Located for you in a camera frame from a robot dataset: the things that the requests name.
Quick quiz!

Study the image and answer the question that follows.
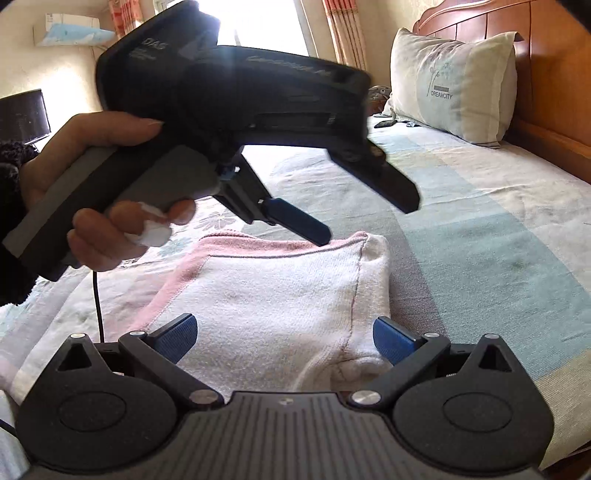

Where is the wall-mounted black television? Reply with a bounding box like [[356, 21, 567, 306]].
[[0, 89, 51, 144]]

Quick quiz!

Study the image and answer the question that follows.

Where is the pink and white knit sweater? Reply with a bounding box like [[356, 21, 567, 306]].
[[117, 231, 393, 404]]

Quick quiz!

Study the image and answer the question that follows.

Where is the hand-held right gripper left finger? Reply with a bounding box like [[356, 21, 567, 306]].
[[58, 313, 222, 409]]

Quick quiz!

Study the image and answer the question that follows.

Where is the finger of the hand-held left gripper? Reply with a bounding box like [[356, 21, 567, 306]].
[[215, 151, 331, 246], [329, 136, 421, 214]]

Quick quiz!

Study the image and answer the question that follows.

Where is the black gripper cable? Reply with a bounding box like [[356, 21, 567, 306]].
[[0, 271, 106, 437]]

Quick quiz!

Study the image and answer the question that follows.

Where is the large printed pastel pillow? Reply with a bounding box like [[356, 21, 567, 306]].
[[385, 28, 518, 148]]

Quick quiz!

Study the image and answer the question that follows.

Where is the person's left hand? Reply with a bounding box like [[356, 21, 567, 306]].
[[19, 113, 197, 274]]

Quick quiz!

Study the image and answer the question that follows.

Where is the orange patterned curtain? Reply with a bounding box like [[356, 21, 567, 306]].
[[108, 0, 139, 40], [323, 0, 368, 70]]

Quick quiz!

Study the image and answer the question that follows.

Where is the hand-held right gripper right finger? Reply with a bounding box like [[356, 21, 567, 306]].
[[348, 315, 515, 409]]

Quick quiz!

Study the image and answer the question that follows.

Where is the white wall air conditioner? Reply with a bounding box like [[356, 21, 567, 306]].
[[32, 13, 116, 47]]

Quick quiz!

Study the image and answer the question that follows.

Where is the window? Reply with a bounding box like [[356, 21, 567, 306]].
[[139, 0, 326, 58]]

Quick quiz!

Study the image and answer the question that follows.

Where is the white finger bandage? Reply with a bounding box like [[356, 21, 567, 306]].
[[127, 202, 170, 247]]

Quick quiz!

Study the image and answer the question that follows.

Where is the bed with striped sheet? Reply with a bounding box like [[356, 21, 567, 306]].
[[0, 111, 591, 480]]

